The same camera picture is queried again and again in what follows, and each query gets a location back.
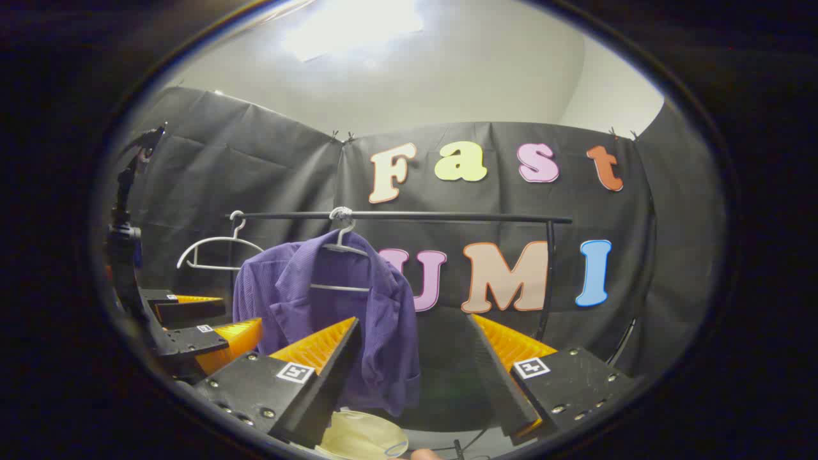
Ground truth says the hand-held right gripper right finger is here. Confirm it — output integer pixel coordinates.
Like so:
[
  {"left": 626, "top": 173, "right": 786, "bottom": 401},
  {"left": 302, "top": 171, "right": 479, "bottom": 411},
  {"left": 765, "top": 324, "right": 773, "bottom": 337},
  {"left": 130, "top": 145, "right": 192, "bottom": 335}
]
[{"left": 467, "top": 313, "right": 642, "bottom": 447}]

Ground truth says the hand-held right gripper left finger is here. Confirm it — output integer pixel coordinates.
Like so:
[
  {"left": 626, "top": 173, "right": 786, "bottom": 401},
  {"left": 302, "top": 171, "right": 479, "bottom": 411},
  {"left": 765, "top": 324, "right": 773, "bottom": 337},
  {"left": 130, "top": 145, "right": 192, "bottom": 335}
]
[{"left": 190, "top": 316, "right": 363, "bottom": 449}]

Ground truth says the purple knit shirt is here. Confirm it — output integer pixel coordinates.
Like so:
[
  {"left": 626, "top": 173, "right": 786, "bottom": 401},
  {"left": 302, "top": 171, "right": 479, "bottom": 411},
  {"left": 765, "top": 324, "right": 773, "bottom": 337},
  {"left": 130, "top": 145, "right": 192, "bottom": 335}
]
[{"left": 232, "top": 230, "right": 422, "bottom": 417}]

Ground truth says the white plastic hanger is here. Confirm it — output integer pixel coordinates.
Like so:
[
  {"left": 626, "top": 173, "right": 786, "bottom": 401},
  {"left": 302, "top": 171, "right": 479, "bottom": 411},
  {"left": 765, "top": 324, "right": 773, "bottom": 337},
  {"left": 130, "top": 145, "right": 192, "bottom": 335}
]
[
  {"left": 177, "top": 211, "right": 266, "bottom": 272},
  {"left": 310, "top": 208, "right": 373, "bottom": 295}
]

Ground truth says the black clothes rack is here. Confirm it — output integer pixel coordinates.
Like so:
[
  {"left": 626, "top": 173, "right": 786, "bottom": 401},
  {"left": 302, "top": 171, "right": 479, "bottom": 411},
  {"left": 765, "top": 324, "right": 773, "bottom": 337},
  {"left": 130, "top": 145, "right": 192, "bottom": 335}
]
[{"left": 227, "top": 210, "right": 574, "bottom": 342}]

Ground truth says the black backdrop cloth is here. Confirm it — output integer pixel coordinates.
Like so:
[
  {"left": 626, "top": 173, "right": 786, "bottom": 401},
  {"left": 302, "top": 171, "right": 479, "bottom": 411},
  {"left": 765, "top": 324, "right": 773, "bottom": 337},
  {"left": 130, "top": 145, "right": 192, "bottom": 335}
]
[{"left": 118, "top": 86, "right": 720, "bottom": 435}]

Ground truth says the ceiling light panel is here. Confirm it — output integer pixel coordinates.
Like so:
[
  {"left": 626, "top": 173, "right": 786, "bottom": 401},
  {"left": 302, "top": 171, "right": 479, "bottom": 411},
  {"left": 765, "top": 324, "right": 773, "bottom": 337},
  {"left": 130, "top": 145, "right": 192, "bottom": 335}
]
[{"left": 281, "top": 0, "right": 426, "bottom": 63}]

